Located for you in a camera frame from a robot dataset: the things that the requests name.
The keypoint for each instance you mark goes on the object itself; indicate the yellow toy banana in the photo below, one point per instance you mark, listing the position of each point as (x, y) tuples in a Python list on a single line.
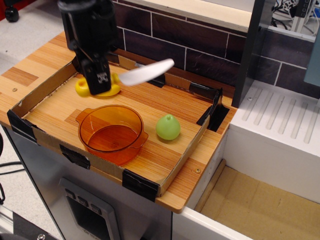
[(114, 90)]

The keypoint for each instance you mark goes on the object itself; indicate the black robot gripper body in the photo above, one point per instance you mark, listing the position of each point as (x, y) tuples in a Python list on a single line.
[(91, 31)]

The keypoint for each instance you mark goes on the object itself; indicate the cardboard fence with black tape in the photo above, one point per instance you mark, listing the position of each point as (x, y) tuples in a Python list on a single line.
[(38, 101)]

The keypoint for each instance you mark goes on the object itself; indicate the white toy sink unit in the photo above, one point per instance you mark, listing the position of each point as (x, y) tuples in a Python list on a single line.
[(263, 183)]

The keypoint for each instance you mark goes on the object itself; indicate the orange transparent plastic pot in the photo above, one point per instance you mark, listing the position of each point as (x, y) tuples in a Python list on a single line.
[(114, 133)]

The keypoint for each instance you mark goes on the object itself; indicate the black caster wheel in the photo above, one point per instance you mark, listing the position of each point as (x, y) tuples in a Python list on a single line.
[(11, 14)]

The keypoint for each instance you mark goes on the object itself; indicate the yellow handled toy knife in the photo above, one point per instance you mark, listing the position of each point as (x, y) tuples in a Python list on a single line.
[(133, 77)]

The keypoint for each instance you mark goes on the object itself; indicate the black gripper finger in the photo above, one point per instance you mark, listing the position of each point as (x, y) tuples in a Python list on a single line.
[(98, 77)]

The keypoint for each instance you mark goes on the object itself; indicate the grey toy oven front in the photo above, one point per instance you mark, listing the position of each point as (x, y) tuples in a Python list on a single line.
[(93, 215)]

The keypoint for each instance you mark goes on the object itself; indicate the green toy pear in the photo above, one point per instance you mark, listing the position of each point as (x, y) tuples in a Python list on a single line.
[(168, 127)]

